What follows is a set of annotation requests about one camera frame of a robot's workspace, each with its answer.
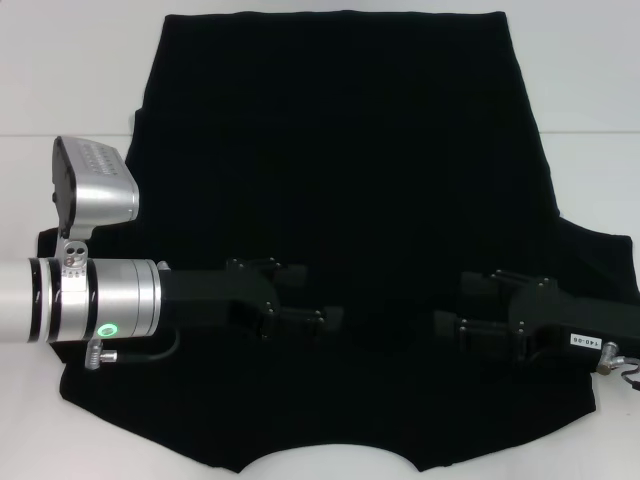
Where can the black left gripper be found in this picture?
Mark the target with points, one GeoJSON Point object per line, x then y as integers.
{"type": "Point", "coordinates": [210, 295]}

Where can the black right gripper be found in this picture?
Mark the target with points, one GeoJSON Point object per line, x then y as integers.
{"type": "Point", "coordinates": [560, 320]}

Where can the black t-shirt with FREE print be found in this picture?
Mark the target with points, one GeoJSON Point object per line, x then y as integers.
{"type": "Point", "coordinates": [360, 150]}

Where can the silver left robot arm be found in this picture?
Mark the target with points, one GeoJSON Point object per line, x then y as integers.
{"type": "Point", "coordinates": [120, 300]}

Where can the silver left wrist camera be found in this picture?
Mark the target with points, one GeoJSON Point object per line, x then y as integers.
{"type": "Point", "coordinates": [102, 197]}

